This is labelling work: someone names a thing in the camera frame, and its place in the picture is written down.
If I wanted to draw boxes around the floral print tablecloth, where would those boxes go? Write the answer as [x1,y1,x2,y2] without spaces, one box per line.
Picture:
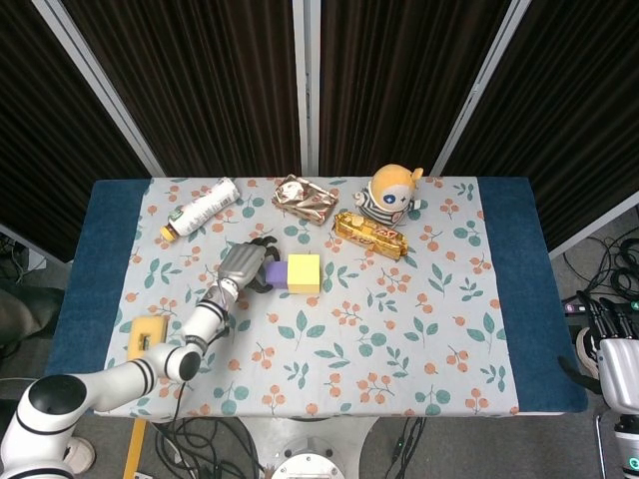
[93,177,520,419]

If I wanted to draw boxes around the yellow floor bar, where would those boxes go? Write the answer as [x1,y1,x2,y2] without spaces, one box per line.
[122,417,149,479]

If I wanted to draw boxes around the large yellow foam cube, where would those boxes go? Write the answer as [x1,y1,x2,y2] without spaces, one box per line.
[287,252,322,295]

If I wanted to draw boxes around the black coiled floor cables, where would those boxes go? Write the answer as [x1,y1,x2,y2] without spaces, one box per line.
[583,234,639,313]

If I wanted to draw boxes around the black floor cable bundle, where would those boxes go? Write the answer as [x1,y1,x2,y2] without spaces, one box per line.
[152,417,266,479]

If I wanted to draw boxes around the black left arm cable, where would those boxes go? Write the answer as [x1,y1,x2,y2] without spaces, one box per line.
[169,381,187,425]

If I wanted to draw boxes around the black cable green light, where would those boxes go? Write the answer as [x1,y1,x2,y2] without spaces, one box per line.
[381,416,428,479]

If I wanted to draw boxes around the crumpled silver red snack packet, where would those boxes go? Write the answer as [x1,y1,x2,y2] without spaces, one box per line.
[272,174,339,227]

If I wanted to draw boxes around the gold biscuit pack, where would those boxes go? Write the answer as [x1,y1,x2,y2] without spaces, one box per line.
[332,210,409,261]

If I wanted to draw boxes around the black white sneaker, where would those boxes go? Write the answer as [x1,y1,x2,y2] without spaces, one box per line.
[575,326,601,378]

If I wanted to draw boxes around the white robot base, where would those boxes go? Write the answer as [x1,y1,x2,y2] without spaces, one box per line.
[239,416,380,479]

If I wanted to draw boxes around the yellow flat tool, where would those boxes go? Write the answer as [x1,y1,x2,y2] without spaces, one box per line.
[127,314,171,361]

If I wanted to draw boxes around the black power strip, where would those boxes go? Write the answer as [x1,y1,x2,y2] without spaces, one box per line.
[562,297,600,314]

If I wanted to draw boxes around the dark ribbed screen panel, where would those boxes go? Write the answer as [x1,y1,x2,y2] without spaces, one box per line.
[431,0,639,258]
[0,0,166,263]
[32,0,314,179]
[304,0,530,179]

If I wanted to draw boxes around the yellow plush toy striped shirt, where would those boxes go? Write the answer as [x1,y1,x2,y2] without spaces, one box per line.
[352,163,429,230]

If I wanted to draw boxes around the blue table cover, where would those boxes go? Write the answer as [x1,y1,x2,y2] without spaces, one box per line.
[44,177,589,418]

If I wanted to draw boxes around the medium purple foam cube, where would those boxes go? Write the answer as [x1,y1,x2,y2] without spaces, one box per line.
[264,259,290,290]

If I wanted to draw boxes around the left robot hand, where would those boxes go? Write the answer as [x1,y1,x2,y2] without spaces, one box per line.
[218,237,280,294]

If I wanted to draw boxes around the white bottle amber cap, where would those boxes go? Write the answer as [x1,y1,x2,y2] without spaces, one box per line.
[159,177,239,244]

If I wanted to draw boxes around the white shoe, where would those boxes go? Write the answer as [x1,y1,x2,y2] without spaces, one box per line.
[64,436,96,475]

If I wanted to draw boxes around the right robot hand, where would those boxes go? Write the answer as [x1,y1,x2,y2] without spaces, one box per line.
[557,289,639,416]

